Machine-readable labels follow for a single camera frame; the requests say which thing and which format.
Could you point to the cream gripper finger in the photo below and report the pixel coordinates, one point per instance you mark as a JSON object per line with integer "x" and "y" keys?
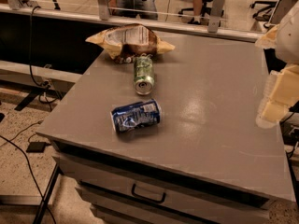
{"x": 281, "y": 92}
{"x": 269, "y": 39}

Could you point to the blue pepsi can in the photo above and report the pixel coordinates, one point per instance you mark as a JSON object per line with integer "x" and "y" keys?
{"x": 134, "y": 116}

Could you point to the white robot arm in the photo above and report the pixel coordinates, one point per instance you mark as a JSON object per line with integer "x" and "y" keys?
{"x": 281, "y": 49}

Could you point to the green soda can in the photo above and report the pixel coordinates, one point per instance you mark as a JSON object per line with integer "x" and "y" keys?
{"x": 143, "y": 75}

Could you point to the seated person legs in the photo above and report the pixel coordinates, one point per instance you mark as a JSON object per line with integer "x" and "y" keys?
{"x": 196, "y": 5}

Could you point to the yellow brown chip bag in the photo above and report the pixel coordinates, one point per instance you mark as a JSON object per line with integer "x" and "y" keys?
{"x": 126, "y": 42}

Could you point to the grey drawer cabinet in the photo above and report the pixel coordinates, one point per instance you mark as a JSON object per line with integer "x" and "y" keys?
{"x": 105, "y": 181}

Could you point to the black power adapter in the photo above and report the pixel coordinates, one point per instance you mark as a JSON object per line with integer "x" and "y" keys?
{"x": 36, "y": 147}

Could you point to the black table leg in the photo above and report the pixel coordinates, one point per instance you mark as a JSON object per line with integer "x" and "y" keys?
{"x": 43, "y": 206}

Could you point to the grey metal post right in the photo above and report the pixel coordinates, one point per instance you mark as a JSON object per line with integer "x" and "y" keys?
{"x": 215, "y": 16}

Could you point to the grey metal post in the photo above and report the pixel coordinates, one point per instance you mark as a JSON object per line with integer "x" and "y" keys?
{"x": 104, "y": 13}
{"x": 215, "y": 16}

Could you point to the grey metal post left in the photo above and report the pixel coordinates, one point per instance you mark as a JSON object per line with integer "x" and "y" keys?
{"x": 104, "y": 13}

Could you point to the black drawer handle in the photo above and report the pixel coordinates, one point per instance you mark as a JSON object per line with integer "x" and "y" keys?
{"x": 148, "y": 194}

